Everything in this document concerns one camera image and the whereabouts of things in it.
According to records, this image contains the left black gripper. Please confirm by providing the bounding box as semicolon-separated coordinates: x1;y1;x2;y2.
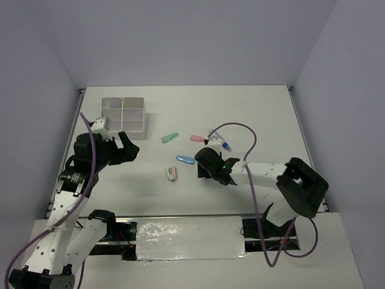
93;131;140;170

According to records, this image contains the blue correction tape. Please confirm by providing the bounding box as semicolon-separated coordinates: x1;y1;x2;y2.
176;155;196;165

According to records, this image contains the small pink stapler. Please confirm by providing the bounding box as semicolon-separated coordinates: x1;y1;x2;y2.
166;166;177;182

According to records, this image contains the clear glue bottle blue cap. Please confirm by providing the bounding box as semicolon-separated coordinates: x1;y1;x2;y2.
209;129;232;152

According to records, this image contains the pink correction tape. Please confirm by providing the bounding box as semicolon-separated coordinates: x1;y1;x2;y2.
190;135;206;143

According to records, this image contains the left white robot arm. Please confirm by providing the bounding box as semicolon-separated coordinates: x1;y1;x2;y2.
4;132;140;288

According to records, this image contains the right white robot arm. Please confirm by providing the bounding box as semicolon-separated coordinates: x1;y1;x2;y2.
194;148;329;238

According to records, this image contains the green correction tape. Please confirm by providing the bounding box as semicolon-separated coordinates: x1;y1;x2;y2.
161;132;179;144

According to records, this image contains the right white divided container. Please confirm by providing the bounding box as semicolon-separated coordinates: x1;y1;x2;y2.
122;97;147;140

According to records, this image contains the white divided container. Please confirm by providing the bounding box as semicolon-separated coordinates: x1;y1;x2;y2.
122;97;147;140
101;98;123;132

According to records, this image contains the left white divided container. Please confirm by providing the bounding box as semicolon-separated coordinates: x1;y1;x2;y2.
101;98;123;132

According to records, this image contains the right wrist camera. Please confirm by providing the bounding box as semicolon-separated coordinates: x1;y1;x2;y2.
206;139;222;154

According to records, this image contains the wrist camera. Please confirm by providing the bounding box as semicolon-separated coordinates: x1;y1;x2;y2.
206;139;222;154
91;117;109;135

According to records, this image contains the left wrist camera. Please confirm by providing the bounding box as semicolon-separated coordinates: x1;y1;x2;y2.
91;117;109;135

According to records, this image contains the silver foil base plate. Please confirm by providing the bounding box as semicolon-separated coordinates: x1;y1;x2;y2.
136;216;247;261

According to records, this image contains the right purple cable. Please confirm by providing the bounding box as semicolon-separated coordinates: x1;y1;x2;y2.
207;122;319;268

